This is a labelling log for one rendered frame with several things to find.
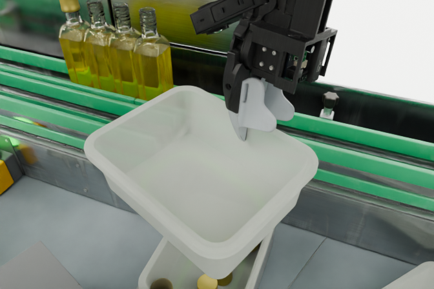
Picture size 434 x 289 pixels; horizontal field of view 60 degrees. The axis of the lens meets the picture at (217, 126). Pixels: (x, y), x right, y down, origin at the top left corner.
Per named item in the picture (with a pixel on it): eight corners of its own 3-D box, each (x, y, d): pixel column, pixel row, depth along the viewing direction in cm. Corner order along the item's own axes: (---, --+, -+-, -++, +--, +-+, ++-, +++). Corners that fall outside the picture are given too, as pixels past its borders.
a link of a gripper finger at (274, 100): (278, 154, 45) (294, 84, 40) (238, 133, 48) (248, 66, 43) (290, 144, 47) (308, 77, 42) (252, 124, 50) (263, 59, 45)
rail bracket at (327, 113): (332, 135, 81) (346, 82, 73) (327, 155, 76) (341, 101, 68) (314, 131, 82) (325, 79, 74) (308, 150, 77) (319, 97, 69)
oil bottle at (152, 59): (177, 120, 85) (170, 31, 71) (165, 135, 81) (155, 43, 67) (155, 114, 86) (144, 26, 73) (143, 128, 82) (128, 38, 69)
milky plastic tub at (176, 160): (219, 315, 36) (217, 267, 30) (90, 192, 48) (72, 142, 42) (317, 207, 46) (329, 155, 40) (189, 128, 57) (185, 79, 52)
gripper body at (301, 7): (289, 102, 36) (321, -32, 30) (221, 71, 40) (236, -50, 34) (324, 81, 41) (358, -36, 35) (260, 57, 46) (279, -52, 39)
